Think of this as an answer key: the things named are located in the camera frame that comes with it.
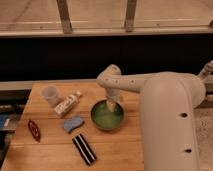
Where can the clear plastic cup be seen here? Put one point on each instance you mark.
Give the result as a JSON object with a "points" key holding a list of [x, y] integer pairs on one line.
{"points": [[51, 95]]}

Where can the dark red oval object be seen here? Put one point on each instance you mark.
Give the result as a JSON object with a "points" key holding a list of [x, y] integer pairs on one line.
{"points": [[34, 130]]}

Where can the wooden table top board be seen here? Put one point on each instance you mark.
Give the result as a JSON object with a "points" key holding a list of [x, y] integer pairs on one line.
{"points": [[118, 150]]}

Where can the metal window post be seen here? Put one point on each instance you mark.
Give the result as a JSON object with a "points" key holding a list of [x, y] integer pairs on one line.
{"points": [[64, 16], [130, 15]]}

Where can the right metal window post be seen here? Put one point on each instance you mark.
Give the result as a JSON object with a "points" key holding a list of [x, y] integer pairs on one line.
{"points": [[130, 15]]}

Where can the green ceramic bowl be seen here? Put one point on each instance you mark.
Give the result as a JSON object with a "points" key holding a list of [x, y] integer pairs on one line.
{"points": [[104, 119]]}

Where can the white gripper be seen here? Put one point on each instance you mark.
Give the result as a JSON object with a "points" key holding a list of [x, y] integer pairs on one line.
{"points": [[113, 96]]}

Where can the left metal window post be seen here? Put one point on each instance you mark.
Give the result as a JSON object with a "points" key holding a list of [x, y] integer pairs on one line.
{"points": [[64, 16]]}

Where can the white tube bottle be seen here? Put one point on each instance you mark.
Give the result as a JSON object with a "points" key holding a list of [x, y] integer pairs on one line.
{"points": [[67, 104]]}

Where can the blue object at left edge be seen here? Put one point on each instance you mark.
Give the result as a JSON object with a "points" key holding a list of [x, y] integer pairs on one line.
{"points": [[4, 122]]}

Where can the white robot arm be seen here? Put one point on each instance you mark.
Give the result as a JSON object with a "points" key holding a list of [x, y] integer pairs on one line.
{"points": [[166, 103]]}

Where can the black white striped case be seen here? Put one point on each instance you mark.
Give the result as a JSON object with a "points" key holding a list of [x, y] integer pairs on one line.
{"points": [[84, 149]]}

